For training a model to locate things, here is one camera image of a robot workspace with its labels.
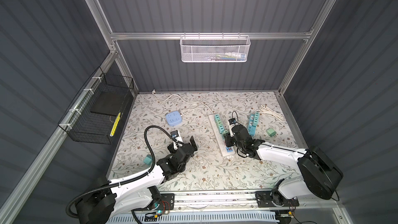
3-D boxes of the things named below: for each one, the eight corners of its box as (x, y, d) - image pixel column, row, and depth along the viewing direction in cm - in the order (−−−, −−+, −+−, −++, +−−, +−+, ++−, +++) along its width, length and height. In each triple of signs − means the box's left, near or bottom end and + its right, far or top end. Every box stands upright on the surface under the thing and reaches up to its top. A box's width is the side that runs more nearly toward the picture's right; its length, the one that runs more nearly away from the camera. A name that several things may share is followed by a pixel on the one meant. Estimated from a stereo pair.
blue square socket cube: (165, 125, 104) (164, 123, 102) (167, 113, 110) (167, 111, 108) (181, 125, 104) (180, 123, 101) (182, 113, 110) (181, 111, 108)
